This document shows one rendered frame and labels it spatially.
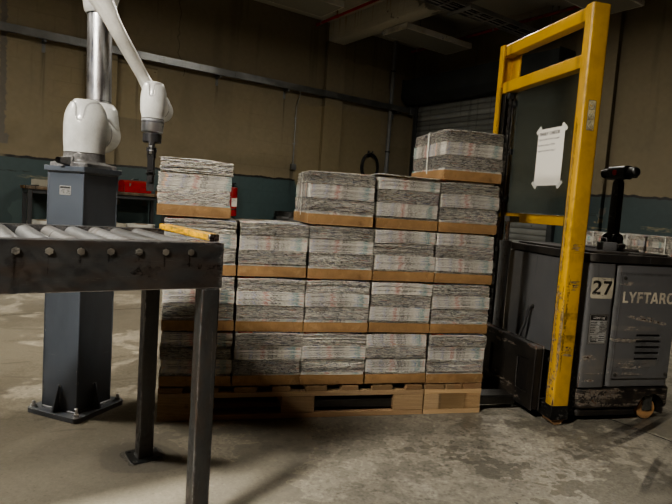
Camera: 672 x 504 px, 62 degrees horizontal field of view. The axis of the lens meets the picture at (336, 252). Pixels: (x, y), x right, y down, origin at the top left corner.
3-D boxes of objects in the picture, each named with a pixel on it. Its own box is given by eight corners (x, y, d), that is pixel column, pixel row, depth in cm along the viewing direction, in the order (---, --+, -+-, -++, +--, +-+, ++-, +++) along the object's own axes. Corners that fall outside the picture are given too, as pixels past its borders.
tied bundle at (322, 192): (292, 221, 268) (295, 173, 266) (351, 224, 275) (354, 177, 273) (306, 225, 232) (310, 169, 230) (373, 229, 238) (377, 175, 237)
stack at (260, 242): (160, 390, 261) (168, 213, 254) (394, 386, 290) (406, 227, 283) (154, 422, 223) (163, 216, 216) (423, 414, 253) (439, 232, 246)
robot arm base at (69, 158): (39, 163, 216) (40, 149, 215) (84, 168, 236) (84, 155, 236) (76, 165, 209) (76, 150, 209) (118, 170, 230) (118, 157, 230)
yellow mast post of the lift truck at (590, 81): (539, 399, 256) (580, 7, 242) (556, 398, 259) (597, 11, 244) (551, 406, 248) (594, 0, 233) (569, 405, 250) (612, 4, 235)
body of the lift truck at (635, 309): (494, 375, 322) (507, 238, 315) (574, 375, 336) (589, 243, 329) (572, 423, 255) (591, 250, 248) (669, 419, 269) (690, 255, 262)
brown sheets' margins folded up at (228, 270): (162, 360, 259) (167, 252, 255) (396, 359, 288) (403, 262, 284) (157, 387, 222) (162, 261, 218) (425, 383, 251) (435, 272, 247)
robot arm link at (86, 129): (56, 150, 215) (57, 92, 213) (71, 154, 233) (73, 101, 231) (100, 153, 218) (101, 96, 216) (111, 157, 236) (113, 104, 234)
